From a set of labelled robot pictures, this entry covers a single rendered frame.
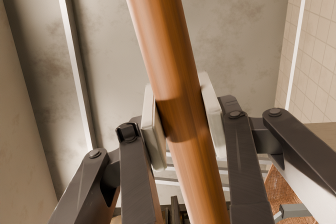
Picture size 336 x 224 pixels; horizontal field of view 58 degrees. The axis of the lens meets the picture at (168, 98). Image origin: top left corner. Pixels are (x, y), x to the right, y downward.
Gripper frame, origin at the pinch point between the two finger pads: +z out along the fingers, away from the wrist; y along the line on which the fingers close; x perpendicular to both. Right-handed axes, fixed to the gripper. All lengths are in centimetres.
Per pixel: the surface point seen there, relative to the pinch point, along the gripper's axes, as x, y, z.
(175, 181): -247, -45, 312
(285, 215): -99, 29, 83
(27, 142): -140, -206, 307
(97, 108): -131, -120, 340
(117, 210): -136, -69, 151
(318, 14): -61, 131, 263
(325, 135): -110, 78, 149
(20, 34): -18, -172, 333
